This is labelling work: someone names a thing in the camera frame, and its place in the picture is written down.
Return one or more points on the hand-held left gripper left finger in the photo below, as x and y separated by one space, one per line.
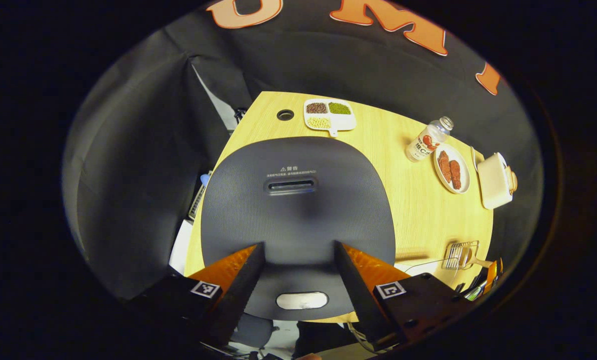
241 295

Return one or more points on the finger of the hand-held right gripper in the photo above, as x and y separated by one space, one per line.
493 275

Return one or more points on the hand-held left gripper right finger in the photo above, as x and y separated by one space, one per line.
358 295

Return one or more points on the dark grey rice cooker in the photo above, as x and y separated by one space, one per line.
298 225

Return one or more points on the grey office chair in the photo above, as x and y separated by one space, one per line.
253 330

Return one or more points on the white box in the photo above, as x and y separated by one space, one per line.
181 247

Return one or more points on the white toaster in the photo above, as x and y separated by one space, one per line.
493 182

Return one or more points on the toast slices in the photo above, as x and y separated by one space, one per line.
512 180

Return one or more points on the red meat piece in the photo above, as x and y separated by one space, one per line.
444 166
455 175

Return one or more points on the white round plate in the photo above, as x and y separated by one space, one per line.
464 170

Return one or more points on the blue bottle cap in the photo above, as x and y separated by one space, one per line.
206 179

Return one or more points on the clear plastic drink bottle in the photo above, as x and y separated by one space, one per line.
426 142

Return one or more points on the black backdrop cloth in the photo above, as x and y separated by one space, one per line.
138 175

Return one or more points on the white divided bean dish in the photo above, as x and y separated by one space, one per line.
346 121

